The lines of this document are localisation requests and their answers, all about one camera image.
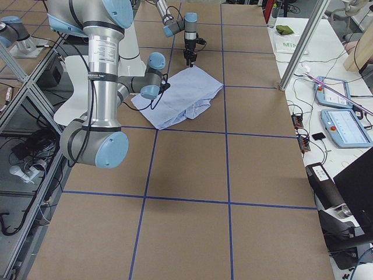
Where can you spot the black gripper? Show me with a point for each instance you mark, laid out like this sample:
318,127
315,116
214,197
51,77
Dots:
189,44
165,86

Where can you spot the blue striped button shirt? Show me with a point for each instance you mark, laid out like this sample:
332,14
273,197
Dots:
189,95

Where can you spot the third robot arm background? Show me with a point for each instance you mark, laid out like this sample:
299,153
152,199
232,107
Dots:
13,32

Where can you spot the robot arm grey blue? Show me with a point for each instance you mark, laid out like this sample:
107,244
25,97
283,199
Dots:
186,24
98,140

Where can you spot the white moulded chair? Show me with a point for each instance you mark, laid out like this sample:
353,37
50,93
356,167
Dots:
76,105

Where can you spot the green cloth bag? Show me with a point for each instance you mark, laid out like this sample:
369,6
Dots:
284,30

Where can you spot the white paper green print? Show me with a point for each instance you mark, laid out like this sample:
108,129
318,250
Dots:
285,44

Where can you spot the orange black connector box upper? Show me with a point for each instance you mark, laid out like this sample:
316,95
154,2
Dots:
297,120

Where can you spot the orange black connector box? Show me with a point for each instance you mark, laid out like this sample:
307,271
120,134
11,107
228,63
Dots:
297,120
303,142

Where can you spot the upper teach pendant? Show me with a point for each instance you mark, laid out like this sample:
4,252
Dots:
332,93

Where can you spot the teach pendant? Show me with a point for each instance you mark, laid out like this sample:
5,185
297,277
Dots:
345,128
332,93

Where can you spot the orange black connector box lower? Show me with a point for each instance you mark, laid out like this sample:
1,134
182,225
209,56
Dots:
303,142

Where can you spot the small black pad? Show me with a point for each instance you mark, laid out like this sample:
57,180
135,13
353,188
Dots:
318,136

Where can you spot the white power strip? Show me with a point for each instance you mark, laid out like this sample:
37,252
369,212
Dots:
29,174

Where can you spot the lower teach pendant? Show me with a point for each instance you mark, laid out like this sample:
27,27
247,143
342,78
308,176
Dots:
345,128

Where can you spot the black cylindrical device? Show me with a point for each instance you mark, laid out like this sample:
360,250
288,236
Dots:
326,190

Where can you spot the black monitor corner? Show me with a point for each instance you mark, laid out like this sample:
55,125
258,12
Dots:
354,184

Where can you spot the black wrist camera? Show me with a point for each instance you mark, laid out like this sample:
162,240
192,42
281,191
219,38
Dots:
201,41

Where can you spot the aluminium frame rail structure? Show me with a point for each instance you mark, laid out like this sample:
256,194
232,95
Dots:
29,136

